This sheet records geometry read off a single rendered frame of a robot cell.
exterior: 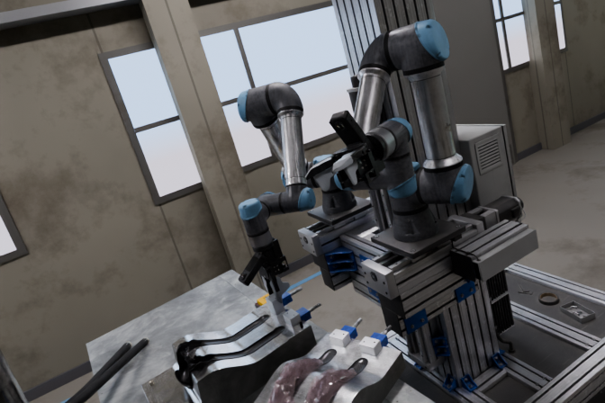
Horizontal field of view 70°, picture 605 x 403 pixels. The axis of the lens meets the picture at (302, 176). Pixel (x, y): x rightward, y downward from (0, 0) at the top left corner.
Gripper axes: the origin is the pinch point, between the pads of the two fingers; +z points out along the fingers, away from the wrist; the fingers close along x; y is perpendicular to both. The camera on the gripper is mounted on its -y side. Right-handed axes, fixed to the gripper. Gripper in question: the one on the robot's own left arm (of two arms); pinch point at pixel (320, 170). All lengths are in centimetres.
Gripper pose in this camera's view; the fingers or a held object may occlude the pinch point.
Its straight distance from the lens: 85.3
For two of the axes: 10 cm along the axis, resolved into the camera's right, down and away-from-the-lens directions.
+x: -7.2, 1.8, 6.7
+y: 3.7, 9.2, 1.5
